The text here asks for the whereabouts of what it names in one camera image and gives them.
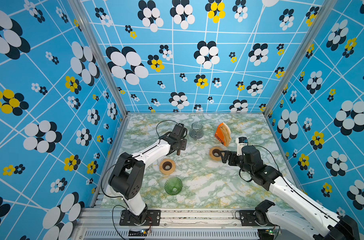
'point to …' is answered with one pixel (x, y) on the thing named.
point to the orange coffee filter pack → (223, 133)
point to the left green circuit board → (142, 233)
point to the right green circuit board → (266, 234)
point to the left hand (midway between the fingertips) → (182, 142)
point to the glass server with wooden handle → (178, 152)
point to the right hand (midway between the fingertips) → (227, 152)
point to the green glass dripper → (173, 186)
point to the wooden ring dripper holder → (167, 166)
